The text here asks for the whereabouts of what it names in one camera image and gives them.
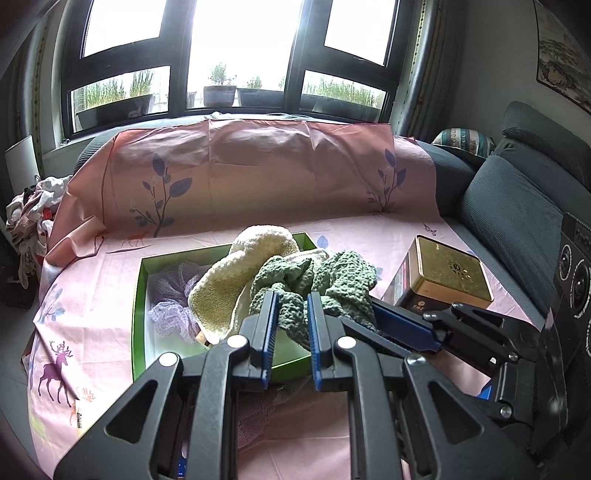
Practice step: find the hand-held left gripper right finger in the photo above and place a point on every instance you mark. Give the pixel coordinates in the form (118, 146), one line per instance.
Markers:
(314, 332)

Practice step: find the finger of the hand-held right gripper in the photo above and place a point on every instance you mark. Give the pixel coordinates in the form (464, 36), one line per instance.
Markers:
(517, 392)
(406, 325)

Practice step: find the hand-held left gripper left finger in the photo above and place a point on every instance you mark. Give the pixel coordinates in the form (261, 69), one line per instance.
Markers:
(270, 332)

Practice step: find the green knitted cloth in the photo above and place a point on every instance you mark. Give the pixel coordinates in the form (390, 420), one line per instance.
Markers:
(341, 281)

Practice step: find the cream fluffy towel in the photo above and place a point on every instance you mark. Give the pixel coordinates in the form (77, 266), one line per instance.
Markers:
(217, 295)

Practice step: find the green cardboard box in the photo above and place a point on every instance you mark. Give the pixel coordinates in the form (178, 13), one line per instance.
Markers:
(141, 323)

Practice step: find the black tea tin gold lid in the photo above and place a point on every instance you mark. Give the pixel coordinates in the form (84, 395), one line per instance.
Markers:
(448, 272)

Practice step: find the pink knitted cloth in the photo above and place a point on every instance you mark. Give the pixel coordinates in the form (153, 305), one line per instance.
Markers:
(254, 415)

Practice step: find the purple mesh bath sponge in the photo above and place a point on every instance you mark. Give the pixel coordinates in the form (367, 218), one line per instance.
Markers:
(171, 281)

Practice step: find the dark grey sofa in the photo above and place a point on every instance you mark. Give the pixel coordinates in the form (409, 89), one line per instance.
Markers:
(508, 198)

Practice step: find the pink printed bed sheet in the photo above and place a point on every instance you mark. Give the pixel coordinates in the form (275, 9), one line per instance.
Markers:
(277, 175)

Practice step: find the striped teal pillow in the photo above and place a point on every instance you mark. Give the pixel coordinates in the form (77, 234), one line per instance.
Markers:
(461, 143)

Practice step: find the long trough planter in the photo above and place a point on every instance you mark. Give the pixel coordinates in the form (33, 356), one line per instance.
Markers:
(337, 108)
(111, 110)

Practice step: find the round plant pot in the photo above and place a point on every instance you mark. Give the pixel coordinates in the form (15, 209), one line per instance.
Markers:
(219, 96)

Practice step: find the black basket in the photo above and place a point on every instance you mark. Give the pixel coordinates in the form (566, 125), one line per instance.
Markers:
(18, 295)

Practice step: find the pile of clothes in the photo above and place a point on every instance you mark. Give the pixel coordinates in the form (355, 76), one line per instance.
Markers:
(37, 207)

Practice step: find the grey curtain with trim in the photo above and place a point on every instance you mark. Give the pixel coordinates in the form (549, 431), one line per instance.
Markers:
(429, 60)
(44, 69)

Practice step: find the dark framed window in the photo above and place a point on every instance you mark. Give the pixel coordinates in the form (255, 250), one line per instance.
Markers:
(180, 69)

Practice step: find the white lamp shade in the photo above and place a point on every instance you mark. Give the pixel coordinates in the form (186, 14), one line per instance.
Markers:
(21, 159)

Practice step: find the framed wall picture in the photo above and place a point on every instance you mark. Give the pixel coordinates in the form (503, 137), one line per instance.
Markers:
(558, 55)

